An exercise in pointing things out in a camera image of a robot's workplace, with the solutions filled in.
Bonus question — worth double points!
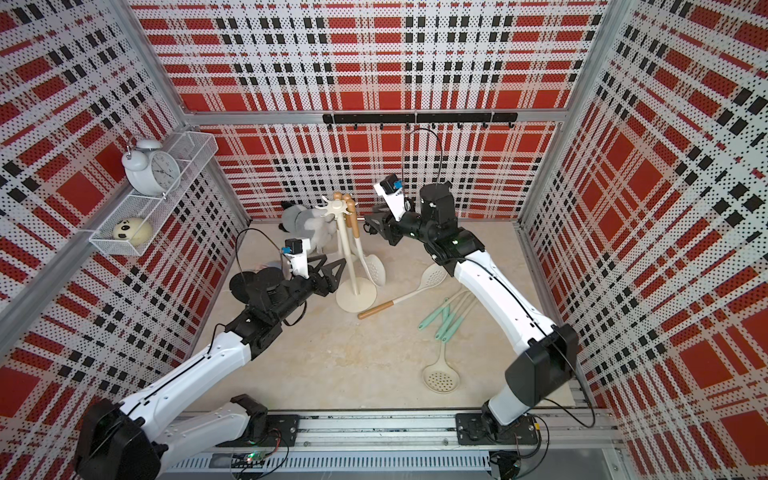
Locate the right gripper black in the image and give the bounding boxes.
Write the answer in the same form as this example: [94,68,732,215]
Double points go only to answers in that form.
[366,200,438,247]

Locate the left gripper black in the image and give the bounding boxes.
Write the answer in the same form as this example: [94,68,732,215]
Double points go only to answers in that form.
[273,254,347,324]

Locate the cream utensil rack stand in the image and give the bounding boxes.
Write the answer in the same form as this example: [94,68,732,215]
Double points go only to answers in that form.
[317,192,377,313]

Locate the slotted spoon wooden handle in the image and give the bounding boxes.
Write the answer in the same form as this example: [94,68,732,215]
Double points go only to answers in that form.
[356,262,450,320]

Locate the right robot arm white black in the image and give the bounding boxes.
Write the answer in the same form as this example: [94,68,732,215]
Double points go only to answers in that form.
[365,174,579,428]

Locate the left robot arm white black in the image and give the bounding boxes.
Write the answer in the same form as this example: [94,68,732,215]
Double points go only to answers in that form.
[74,255,346,479]

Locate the grey white plush toy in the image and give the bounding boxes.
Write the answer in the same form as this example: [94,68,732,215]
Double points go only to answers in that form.
[278,201,337,253]

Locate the small doll black hat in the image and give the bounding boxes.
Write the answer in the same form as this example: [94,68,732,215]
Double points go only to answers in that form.
[229,266,284,304]

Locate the cream round face ball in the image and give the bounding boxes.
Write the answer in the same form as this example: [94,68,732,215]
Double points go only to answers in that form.
[112,217,153,246]

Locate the white alarm clock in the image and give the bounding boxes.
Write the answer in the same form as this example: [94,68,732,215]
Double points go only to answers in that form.
[121,139,181,197]

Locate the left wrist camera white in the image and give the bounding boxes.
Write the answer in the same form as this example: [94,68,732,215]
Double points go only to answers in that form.
[282,238,311,279]

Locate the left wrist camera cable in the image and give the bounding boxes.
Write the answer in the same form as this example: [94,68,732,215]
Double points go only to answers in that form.
[233,226,286,289]

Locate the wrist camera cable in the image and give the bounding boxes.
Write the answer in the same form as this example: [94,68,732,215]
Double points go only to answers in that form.
[233,226,286,289]
[401,127,445,193]

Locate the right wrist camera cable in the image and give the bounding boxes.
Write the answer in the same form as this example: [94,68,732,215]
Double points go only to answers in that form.
[401,127,445,193]

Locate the black wall hook rail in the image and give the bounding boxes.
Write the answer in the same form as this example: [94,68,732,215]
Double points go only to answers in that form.
[322,112,520,128]

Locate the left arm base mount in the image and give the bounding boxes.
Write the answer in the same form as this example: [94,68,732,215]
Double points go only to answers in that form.
[217,414,300,448]

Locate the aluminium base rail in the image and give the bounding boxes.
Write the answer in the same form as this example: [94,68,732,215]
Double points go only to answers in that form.
[161,409,632,479]

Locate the white wire shelf basket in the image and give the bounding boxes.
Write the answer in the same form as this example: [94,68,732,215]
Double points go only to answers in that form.
[89,131,218,257]

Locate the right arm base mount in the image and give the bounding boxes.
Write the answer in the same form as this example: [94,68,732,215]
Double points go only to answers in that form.
[455,412,539,446]

